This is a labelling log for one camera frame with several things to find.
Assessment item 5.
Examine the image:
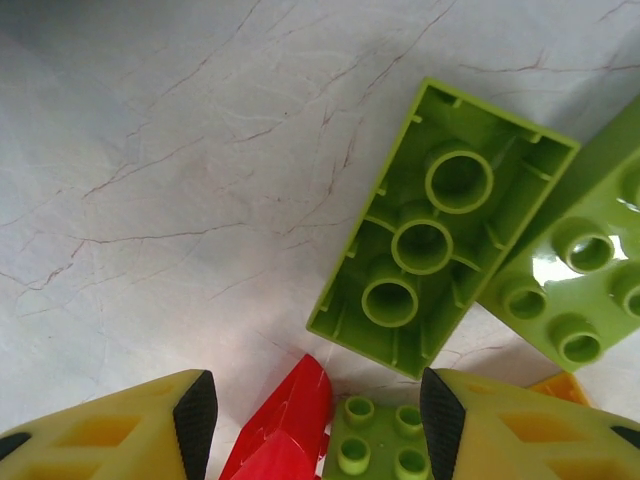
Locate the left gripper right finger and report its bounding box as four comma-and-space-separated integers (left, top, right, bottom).
419, 367, 640, 480

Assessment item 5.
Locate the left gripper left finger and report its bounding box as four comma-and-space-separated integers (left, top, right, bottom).
0, 368, 217, 480

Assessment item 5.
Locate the yellow lego brick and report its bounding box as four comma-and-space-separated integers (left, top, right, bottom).
528, 372, 594, 407

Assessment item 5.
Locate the small green lego brick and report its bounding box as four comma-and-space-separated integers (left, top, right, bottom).
319, 394, 436, 480

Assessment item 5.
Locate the red slope lego brick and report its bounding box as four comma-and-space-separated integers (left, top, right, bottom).
219, 353, 334, 480

